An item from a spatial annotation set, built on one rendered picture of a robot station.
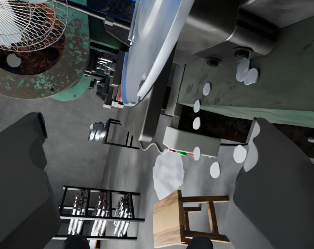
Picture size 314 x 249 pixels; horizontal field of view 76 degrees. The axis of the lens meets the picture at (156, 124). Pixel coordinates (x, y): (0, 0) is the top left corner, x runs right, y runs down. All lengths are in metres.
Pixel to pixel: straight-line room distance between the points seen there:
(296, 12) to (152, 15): 0.14
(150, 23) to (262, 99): 0.15
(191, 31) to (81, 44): 1.38
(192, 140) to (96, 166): 6.77
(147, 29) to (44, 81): 1.38
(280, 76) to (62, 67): 1.44
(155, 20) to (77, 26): 1.40
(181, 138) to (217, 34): 0.30
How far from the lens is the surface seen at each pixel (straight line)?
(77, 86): 3.28
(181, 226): 1.06
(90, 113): 6.85
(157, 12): 0.22
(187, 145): 0.49
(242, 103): 0.28
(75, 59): 1.57
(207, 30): 0.23
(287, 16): 0.26
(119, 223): 2.66
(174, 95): 0.49
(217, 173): 0.29
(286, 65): 0.25
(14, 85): 1.63
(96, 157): 7.11
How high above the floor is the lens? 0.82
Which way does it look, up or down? 18 degrees down
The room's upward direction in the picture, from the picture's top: 78 degrees counter-clockwise
